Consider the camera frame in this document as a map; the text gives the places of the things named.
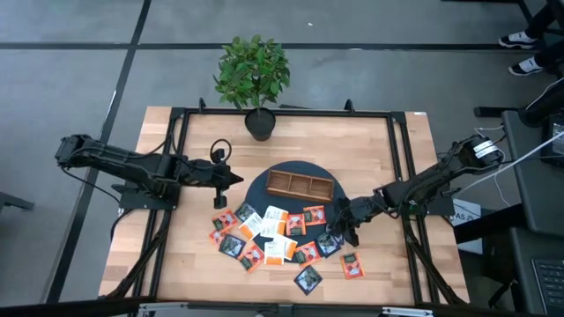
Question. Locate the black chair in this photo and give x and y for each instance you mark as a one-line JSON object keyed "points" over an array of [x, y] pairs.
{"points": [[542, 110]]}

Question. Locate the white and orange tea packet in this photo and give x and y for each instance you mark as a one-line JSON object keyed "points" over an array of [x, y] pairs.
{"points": [[276, 214], [272, 229], [274, 255], [251, 226], [289, 244]]}

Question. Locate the silver metal bracket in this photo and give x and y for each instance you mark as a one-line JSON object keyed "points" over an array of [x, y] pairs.
{"points": [[407, 312], [165, 307]]}

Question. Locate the black tea packet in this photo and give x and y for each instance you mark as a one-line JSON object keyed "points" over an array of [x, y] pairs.
{"points": [[244, 211], [308, 279], [328, 245], [338, 238], [232, 245]]}

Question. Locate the black keyboard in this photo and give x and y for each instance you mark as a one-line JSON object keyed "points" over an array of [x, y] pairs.
{"points": [[551, 282]]}

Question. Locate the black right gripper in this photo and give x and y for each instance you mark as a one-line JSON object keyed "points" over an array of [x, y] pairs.
{"points": [[359, 207]]}

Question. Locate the black device with label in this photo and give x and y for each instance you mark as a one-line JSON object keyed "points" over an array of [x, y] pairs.
{"points": [[556, 149]]}

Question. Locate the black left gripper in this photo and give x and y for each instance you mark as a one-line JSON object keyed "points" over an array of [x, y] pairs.
{"points": [[198, 174]]}

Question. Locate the round dark woven placemat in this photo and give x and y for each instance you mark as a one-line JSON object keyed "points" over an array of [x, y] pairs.
{"points": [[260, 196]]}

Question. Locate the black desk beam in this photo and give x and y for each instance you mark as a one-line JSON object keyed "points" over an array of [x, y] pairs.
{"points": [[489, 224]]}

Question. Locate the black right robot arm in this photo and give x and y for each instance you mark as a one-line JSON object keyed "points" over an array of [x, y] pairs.
{"points": [[432, 174]]}

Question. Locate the person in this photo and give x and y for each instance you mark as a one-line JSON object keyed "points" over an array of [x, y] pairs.
{"points": [[520, 39]]}

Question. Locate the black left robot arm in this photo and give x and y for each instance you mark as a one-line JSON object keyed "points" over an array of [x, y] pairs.
{"points": [[132, 165]]}

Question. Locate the black furniture leg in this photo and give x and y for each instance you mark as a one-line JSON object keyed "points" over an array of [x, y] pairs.
{"points": [[13, 200]]}

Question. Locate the wooden three-compartment tray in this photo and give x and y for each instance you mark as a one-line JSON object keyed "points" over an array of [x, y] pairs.
{"points": [[299, 185]]}

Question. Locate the black aluminium rig frame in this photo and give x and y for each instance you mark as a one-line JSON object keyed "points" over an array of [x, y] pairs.
{"points": [[286, 111]]}

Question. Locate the black frame knob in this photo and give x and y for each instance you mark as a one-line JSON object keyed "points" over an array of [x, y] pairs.
{"points": [[201, 105], [349, 105]]}

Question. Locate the green potted plant black pot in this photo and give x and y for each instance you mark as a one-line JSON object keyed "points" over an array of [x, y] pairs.
{"points": [[253, 70]]}

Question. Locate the white paper sheet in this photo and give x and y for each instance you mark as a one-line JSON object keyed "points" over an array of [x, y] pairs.
{"points": [[467, 211]]}

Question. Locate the dark grey desk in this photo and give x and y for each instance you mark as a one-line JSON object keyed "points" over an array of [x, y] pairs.
{"points": [[529, 198], [522, 273]]}

